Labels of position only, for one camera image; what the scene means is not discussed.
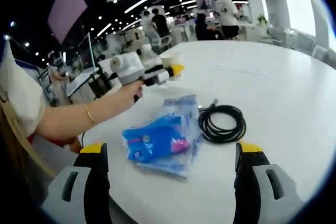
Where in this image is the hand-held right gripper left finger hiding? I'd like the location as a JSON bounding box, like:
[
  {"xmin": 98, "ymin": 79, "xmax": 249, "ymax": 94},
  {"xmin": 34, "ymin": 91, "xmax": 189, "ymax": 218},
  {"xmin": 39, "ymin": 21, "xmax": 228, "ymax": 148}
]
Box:
[{"xmin": 41, "ymin": 142, "xmax": 112, "ymax": 224}]

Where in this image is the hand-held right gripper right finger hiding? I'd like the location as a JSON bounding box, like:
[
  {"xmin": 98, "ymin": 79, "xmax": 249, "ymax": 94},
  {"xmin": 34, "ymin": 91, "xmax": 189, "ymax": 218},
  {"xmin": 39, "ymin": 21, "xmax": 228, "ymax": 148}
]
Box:
[{"xmin": 233, "ymin": 142, "xmax": 313, "ymax": 224}]

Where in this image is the white paper cup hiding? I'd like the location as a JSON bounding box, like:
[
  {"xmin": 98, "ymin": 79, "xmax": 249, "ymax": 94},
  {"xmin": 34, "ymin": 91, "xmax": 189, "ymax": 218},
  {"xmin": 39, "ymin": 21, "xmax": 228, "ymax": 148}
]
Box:
[{"xmin": 160, "ymin": 51, "xmax": 184, "ymax": 82}]

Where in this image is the clear plastic bag blue print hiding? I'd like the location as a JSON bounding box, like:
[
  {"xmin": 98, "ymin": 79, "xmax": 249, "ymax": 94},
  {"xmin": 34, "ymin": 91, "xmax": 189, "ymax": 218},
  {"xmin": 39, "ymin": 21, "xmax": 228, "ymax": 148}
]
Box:
[{"xmin": 135, "ymin": 93, "xmax": 205, "ymax": 180}]

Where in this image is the black cable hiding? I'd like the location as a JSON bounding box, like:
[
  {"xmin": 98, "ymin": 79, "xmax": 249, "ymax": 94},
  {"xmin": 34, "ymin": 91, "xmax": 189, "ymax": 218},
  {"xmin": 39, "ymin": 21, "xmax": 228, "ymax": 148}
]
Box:
[{"xmin": 197, "ymin": 98, "xmax": 247, "ymax": 145}]

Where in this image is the blue tissue packet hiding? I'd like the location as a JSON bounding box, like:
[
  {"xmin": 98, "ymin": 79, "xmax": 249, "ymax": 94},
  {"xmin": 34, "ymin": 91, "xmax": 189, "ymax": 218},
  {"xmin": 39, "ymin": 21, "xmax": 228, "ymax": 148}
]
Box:
[{"xmin": 121, "ymin": 113, "xmax": 190, "ymax": 162}]

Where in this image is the person's left hand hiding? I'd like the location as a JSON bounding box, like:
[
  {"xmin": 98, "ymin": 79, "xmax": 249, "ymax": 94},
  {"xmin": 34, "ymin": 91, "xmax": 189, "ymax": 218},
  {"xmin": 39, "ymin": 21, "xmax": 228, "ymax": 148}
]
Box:
[{"xmin": 114, "ymin": 80, "xmax": 145, "ymax": 105}]

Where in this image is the dark standing display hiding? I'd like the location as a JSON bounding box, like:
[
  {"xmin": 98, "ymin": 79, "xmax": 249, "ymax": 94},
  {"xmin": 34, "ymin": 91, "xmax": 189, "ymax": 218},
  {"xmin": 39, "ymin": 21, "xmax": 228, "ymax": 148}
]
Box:
[{"xmin": 78, "ymin": 32, "xmax": 97, "ymax": 72}]

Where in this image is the side desk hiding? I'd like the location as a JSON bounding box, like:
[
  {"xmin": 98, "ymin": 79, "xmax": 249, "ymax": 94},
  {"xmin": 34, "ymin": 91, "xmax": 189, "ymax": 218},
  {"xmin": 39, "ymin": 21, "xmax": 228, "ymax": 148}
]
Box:
[{"xmin": 65, "ymin": 66, "xmax": 117, "ymax": 104}]

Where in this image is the person's light grey garment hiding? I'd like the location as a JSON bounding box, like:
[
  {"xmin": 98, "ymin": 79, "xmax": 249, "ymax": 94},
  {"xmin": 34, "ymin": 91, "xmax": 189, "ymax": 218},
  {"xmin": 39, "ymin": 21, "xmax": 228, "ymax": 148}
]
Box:
[{"xmin": 30, "ymin": 135, "xmax": 80, "ymax": 175}]

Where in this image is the white table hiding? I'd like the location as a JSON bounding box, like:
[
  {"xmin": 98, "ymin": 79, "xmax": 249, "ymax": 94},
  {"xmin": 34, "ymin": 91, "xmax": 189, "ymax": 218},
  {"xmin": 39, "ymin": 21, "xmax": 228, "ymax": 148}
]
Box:
[{"xmin": 70, "ymin": 39, "xmax": 336, "ymax": 224}]

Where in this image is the green potted plant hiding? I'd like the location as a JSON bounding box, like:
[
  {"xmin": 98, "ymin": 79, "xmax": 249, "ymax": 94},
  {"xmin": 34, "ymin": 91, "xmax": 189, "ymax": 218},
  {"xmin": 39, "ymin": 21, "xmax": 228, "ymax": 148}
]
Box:
[{"xmin": 256, "ymin": 13, "xmax": 268, "ymax": 26}]

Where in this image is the person's white sleeve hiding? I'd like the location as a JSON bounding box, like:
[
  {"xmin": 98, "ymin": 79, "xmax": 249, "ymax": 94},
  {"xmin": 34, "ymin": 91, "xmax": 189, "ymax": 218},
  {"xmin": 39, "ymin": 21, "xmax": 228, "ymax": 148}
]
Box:
[{"xmin": 0, "ymin": 39, "xmax": 47, "ymax": 136}]

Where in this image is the gold bracelet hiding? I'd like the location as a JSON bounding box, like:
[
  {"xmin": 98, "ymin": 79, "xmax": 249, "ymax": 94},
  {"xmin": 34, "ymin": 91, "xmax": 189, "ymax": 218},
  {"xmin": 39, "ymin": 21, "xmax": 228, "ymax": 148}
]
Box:
[{"xmin": 86, "ymin": 104, "xmax": 95, "ymax": 123}]

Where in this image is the pinkish wall screen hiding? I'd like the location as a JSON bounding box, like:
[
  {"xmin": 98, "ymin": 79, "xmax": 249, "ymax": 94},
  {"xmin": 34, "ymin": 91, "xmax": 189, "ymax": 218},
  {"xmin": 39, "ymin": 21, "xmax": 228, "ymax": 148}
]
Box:
[{"xmin": 47, "ymin": 0, "xmax": 89, "ymax": 45}]

